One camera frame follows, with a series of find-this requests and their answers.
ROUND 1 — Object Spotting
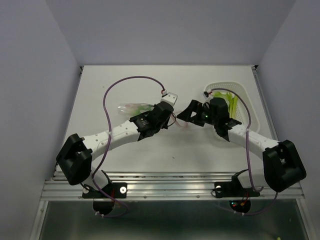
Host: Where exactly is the green fake lettuce leaf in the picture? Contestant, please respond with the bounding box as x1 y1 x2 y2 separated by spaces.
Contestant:
132 103 154 116

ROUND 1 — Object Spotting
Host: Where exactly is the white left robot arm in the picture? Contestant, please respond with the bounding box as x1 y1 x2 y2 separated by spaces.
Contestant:
56 101 174 197

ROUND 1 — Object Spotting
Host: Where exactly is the white perforated plastic basket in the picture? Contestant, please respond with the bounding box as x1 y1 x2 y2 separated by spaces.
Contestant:
204 81 260 133

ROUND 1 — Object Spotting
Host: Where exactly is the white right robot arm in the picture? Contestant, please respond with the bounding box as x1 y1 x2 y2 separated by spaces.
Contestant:
177 97 307 195

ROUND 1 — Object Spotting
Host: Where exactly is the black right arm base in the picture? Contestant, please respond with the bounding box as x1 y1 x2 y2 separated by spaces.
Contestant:
211 169 260 215

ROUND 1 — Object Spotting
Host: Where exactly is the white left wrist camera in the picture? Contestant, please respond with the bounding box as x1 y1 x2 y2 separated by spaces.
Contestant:
160 92 178 107

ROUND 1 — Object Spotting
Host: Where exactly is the yellow-green fake celery stalk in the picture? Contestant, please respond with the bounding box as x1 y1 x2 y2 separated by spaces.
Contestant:
213 91 239 119

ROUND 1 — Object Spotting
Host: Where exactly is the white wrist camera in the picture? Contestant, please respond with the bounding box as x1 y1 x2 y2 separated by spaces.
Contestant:
160 92 178 107
202 91 213 101

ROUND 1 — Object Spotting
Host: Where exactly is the clear pink-dotted zip bag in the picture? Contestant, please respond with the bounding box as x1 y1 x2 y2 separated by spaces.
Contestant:
118 101 189 130

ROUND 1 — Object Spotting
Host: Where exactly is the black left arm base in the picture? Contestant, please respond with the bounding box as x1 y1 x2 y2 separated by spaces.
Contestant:
80 171 129 219

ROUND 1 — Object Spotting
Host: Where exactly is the aluminium rail frame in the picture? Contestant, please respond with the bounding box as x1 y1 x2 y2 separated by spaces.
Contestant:
30 65 312 240

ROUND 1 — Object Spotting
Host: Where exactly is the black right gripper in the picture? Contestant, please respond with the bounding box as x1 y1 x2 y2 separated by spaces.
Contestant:
175 99 218 127

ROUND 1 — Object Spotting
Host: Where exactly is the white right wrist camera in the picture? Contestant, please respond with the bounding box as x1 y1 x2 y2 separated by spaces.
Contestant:
202 91 213 101

